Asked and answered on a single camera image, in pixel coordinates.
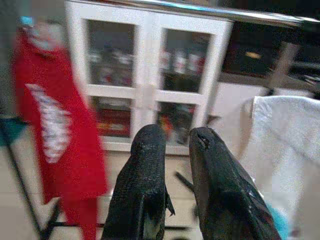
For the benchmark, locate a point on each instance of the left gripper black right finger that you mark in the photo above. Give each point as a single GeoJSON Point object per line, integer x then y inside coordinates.
{"type": "Point", "coordinates": [220, 190]}

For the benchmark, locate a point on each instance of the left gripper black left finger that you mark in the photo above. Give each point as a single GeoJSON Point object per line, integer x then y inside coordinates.
{"type": "Point", "coordinates": [142, 175]}

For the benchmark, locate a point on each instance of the teal clothes hanger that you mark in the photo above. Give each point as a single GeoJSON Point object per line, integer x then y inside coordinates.
{"type": "Point", "coordinates": [26, 20]}

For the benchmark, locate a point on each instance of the red garment white print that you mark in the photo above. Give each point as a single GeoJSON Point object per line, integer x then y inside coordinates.
{"type": "Point", "coordinates": [80, 170]}

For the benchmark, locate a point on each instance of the white glass door cabinet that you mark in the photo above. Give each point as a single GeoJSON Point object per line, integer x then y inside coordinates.
{"type": "Point", "coordinates": [147, 95]}

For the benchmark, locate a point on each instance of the black television screen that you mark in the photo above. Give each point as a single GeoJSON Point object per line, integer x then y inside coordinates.
{"type": "Point", "coordinates": [250, 65]}

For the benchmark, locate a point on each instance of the teal floor mat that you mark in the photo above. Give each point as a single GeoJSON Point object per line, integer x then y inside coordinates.
{"type": "Point", "coordinates": [11, 130]}

